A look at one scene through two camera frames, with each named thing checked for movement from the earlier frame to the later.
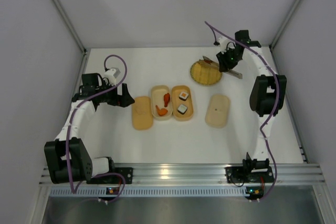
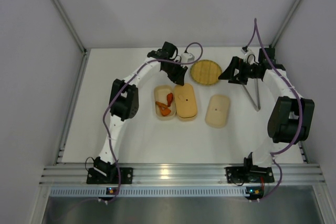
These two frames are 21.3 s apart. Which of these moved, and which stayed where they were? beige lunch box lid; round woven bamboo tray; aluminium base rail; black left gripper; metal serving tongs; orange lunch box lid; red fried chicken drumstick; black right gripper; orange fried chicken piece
Moved: orange lunch box lid; metal serving tongs; red fried chicken drumstick; black right gripper; orange fried chicken piece; black left gripper
Stayed: beige lunch box lid; aluminium base rail; round woven bamboo tray
